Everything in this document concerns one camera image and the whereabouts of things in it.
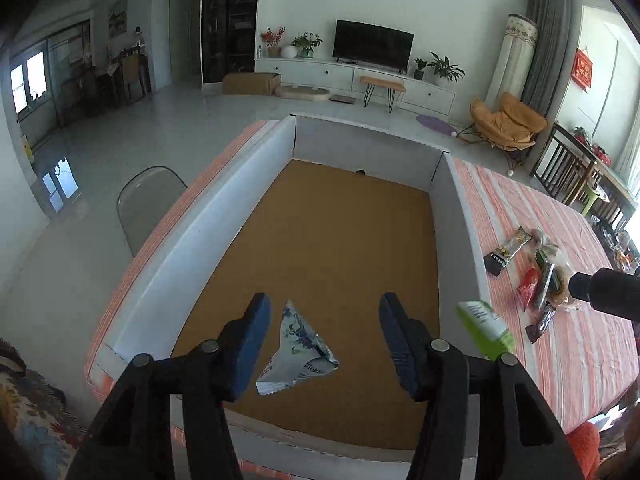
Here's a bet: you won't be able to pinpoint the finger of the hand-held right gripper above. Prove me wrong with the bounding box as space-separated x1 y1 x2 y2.
567 269 640 322

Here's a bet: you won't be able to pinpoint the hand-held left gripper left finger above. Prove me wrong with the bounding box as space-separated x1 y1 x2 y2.
65 292 273 480

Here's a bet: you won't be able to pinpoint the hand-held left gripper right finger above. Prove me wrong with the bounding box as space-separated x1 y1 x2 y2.
377 292 586 480

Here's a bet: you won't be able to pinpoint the white blue triangular snack packet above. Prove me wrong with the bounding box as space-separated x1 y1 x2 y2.
256 300 341 396

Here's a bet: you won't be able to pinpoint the green sausage packet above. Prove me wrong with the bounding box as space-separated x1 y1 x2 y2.
532 255 558 313

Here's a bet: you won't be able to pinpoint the dark brown chocolate bar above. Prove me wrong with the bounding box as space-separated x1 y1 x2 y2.
525 305 558 345

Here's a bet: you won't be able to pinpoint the long red snack packet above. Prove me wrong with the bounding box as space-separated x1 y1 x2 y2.
516 266 543 311

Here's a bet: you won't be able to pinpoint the light green snack packet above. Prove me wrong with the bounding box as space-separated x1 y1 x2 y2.
455 300 517 361

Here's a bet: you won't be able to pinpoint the white cardboard box brown bottom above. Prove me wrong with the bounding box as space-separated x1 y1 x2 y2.
92 114 493 463

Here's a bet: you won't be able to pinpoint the round cookie clear packet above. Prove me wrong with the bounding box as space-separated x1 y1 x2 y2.
547 260 583 311

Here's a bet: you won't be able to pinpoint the black yellow snack packet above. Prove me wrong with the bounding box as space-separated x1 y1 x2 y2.
484 226 532 277

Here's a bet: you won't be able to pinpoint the dark wooden chair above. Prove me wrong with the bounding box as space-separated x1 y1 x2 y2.
530 121 601 206

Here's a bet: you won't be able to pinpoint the orange fluffy cushion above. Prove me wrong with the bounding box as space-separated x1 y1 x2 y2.
565 422 601 480

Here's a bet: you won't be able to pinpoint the grey translucent chair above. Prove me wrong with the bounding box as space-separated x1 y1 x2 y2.
116 165 188 258

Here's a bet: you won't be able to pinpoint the orange lounge chair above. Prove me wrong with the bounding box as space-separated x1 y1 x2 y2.
457 91 548 171

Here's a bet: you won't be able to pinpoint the purple floor mat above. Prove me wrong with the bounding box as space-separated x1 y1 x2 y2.
416 114 453 135

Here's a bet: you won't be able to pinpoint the covered standing air conditioner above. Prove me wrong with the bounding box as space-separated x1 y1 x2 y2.
485 14 540 111

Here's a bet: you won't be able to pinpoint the grey curtain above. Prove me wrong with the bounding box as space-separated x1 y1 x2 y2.
520 0 583 111

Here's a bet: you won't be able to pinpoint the beige cat scratcher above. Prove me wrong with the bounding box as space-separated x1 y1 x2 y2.
275 85 332 102

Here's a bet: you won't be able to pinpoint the wooden bench black legs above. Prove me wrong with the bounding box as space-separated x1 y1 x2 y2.
360 76 407 113

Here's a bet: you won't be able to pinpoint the large leafy potted plant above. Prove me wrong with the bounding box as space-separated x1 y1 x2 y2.
427 52 466 85

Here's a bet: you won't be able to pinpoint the white television cabinet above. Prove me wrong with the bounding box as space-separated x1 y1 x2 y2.
254 57 457 117

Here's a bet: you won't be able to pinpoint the brown wooden dining chair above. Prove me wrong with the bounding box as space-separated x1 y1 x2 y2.
120 54 151 103

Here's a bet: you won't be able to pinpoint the black flat television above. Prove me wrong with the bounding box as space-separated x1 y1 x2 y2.
332 20 415 72

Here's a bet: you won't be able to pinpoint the red flower plant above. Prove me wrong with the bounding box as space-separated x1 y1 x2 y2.
260 26 286 58

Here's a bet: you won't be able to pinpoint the green potted plant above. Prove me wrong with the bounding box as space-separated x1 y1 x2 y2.
291 32 323 59

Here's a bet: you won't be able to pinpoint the tall dark display cabinet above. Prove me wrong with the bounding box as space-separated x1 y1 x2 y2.
201 0 262 83

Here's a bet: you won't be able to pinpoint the red wall hanging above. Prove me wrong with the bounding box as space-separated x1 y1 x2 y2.
572 49 594 92

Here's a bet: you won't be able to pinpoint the framed wall picture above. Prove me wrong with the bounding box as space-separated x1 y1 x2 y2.
108 0 129 38

